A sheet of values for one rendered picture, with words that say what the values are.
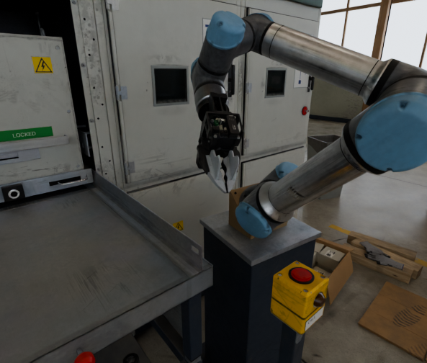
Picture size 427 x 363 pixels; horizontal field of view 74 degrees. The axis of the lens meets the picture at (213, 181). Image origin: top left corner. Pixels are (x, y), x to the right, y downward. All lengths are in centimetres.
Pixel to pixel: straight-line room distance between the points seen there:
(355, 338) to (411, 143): 142
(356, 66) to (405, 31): 799
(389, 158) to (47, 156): 106
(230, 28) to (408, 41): 806
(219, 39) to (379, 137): 36
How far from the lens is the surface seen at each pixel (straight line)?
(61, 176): 122
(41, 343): 63
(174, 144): 133
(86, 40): 118
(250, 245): 97
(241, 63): 158
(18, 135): 118
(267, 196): 74
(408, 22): 868
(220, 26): 64
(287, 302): 62
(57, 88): 119
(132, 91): 121
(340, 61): 68
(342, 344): 178
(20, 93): 117
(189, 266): 71
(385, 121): 52
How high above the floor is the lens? 128
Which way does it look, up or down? 21 degrees down
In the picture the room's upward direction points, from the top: straight up
